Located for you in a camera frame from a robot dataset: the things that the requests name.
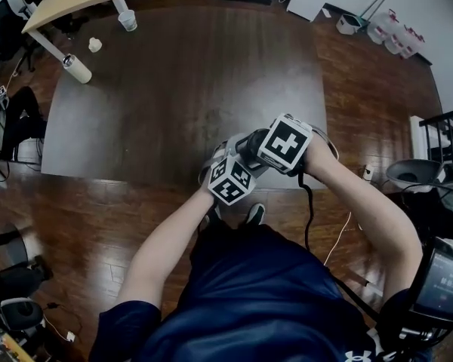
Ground clear plastic cup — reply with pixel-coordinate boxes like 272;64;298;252
117;9;138;32

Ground person's navy blue shirt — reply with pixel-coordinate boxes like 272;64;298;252
88;222;436;362

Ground black stool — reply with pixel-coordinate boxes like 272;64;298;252
0;229;28;268

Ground person's left forearm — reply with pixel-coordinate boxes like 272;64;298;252
116;189;217;309

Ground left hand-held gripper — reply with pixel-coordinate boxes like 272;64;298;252
207;133;270;207

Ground white desk frame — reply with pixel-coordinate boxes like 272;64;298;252
408;115;432;162

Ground person's dark shoe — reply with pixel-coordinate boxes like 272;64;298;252
244;202;267;227

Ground dark brown table white legs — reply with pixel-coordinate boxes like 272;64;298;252
40;5;328;191

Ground white power cable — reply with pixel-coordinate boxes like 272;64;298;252
322;210;353;268

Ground black office chair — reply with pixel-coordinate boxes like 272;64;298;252
0;0;30;72

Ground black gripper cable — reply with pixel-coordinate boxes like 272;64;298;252
297;171;316;253

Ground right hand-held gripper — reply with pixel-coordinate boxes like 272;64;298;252
255;112;314;176

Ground white insulated bottle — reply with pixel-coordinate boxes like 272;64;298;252
61;53;94;85

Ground person's right forearm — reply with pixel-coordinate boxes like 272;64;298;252
303;137;424;309

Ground white plastic bin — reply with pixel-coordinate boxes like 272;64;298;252
335;13;364;36

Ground black framed tablet screen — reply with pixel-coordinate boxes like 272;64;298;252
411;235;453;321

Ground clear water jug red cap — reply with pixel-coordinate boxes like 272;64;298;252
399;26;427;60
384;22;414;55
366;9;399;45

